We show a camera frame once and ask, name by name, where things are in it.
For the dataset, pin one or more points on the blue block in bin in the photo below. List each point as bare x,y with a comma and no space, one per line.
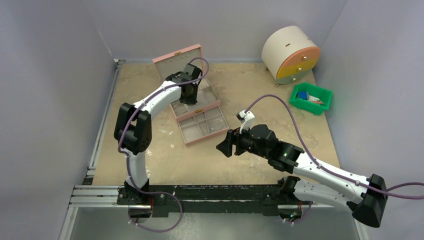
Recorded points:
303,95

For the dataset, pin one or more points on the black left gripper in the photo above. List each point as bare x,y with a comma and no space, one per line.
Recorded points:
192,100

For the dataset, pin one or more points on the white tool in bin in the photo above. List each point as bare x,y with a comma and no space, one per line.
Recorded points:
315,100

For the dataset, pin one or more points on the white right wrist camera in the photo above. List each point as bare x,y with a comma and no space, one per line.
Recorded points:
247,119

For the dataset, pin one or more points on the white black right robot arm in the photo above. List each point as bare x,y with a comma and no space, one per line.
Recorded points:
311,181

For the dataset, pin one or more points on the aluminium table frame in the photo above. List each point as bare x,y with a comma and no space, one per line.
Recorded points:
106,167

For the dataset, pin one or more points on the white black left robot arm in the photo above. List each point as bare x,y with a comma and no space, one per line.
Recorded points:
133,128

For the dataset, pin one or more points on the round white drawer cabinet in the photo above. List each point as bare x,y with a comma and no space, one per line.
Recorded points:
289,54

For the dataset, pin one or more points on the pink jewelry box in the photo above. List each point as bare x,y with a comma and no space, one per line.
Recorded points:
184,64

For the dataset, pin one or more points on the green plastic bin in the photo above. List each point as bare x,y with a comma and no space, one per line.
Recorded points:
324,94

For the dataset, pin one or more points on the pink jewelry box drawer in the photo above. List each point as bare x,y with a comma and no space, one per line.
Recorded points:
203,126

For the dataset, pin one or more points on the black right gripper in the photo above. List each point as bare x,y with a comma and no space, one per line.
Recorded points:
233,142

